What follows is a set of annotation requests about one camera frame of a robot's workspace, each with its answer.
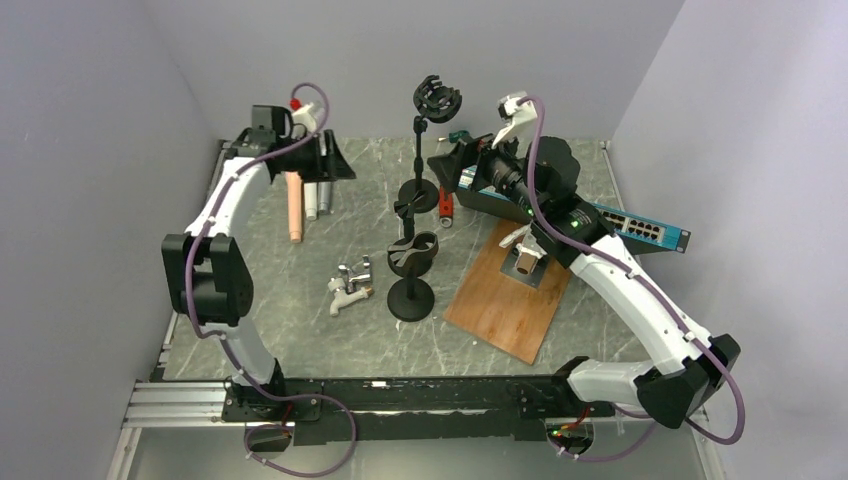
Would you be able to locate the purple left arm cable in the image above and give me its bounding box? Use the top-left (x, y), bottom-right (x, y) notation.
top-left (184, 82), bottom-right (359, 480)

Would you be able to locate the chrome white faucet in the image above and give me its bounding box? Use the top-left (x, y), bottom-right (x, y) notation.
top-left (327, 255), bottom-right (374, 317)

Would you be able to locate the white microphone with stand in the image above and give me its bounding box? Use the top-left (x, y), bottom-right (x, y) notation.
top-left (303, 182), bottom-right (319, 222)

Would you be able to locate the grey handheld microphone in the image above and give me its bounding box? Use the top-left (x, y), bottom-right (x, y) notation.
top-left (318, 182), bottom-right (332, 215)

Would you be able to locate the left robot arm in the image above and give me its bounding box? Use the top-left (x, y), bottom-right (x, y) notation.
top-left (161, 100), bottom-right (356, 420)

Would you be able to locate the green handled screwdriver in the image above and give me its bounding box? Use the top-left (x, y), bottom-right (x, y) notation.
top-left (447, 130), bottom-right (473, 144)

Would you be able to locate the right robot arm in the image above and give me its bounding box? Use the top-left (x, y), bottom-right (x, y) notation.
top-left (427, 136), bottom-right (747, 438)

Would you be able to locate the black front microphone stand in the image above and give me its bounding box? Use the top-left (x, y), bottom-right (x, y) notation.
top-left (387, 231), bottom-right (439, 322)

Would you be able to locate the pink microphone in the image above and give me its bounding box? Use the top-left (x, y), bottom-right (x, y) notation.
top-left (285, 172), bottom-right (304, 244)

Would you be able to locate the wooden board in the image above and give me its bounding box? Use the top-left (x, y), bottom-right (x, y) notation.
top-left (444, 219), bottom-right (571, 365)

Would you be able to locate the metal bracket on board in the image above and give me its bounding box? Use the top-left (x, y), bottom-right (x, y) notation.
top-left (498, 225), bottom-right (549, 288)

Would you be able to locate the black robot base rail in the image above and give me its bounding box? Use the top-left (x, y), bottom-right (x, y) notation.
top-left (219, 375), bottom-right (614, 446)

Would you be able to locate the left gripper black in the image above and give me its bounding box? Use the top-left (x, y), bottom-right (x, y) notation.
top-left (278, 129), bottom-right (356, 184)

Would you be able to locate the black shock mount stand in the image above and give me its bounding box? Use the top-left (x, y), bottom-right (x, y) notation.
top-left (398, 74), bottom-right (462, 214)

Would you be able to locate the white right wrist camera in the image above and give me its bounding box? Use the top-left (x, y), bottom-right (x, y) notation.
top-left (491, 91), bottom-right (545, 148)

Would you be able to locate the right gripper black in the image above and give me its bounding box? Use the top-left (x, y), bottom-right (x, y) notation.
top-left (428, 122), bottom-right (546, 219)

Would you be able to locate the blue network switch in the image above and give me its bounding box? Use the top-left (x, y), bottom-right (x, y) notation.
top-left (454, 167), bottom-right (692, 255)

